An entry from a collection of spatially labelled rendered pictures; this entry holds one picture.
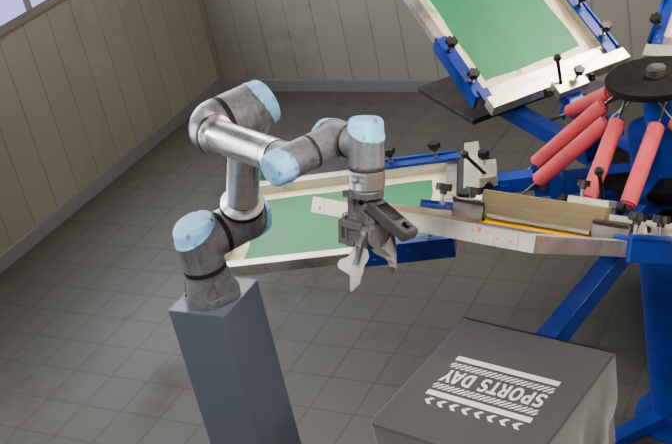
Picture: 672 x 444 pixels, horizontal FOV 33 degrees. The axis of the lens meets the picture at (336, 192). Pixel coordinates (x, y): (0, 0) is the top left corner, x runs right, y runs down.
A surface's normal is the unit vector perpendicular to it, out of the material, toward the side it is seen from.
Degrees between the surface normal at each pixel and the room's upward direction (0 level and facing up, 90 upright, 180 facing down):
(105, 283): 0
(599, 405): 90
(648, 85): 0
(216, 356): 90
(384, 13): 90
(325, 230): 0
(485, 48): 32
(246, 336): 90
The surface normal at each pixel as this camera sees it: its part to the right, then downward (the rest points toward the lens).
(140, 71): 0.88, 0.05
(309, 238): -0.19, -0.87
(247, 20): -0.43, 0.49
